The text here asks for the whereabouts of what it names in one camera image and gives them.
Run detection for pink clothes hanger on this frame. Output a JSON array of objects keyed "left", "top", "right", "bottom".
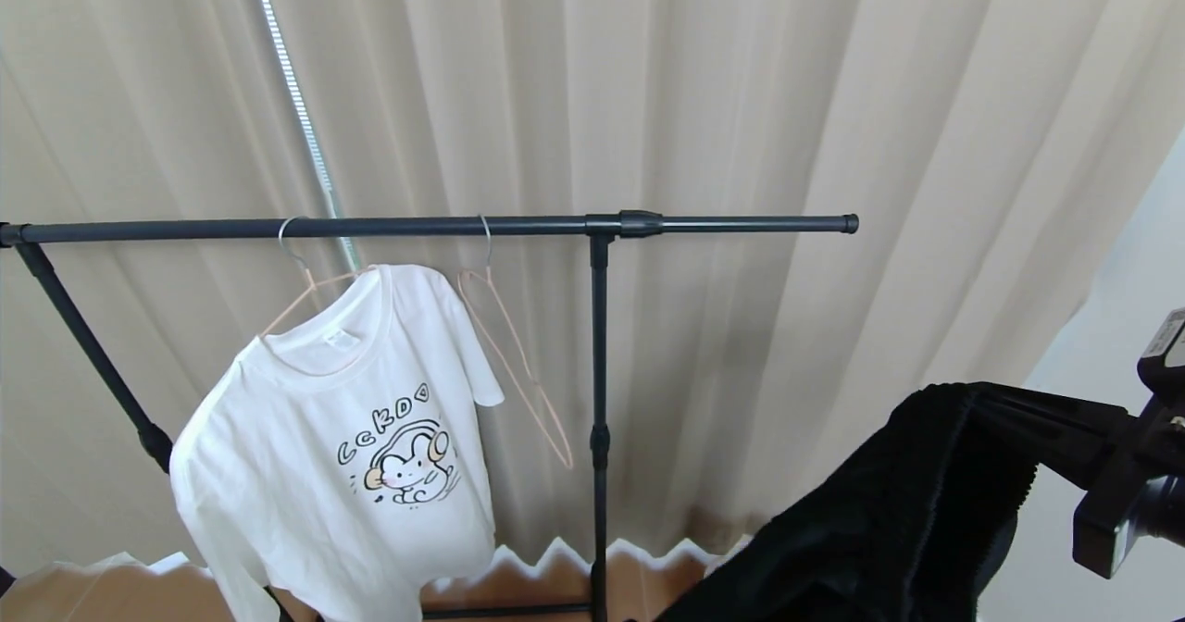
[
  {"left": 457, "top": 215, "right": 576, "bottom": 471},
  {"left": 261, "top": 216, "right": 376, "bottom": 339}
]

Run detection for black clothes rack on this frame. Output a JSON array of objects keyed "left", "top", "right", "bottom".
[{"left": 0, "top": 210, "right": 860, "bottom": 622}]

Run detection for white printed shirt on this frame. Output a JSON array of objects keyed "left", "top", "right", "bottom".
[{"left": 168, "top": 263, "right": 506, "bottom": 622}]

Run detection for black garment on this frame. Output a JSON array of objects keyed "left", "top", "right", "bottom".
[{"left": 653, "top": 381, "right": 1038, "bottom": 622}]

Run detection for beige curtain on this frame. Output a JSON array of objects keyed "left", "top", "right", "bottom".
[{"left": 0, "top": 0, "right": 1185, "bottom": 577}]

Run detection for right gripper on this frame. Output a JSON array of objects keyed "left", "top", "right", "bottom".
[{"left": 967, "top": 382, "right": 1185, "bottom": 580}]

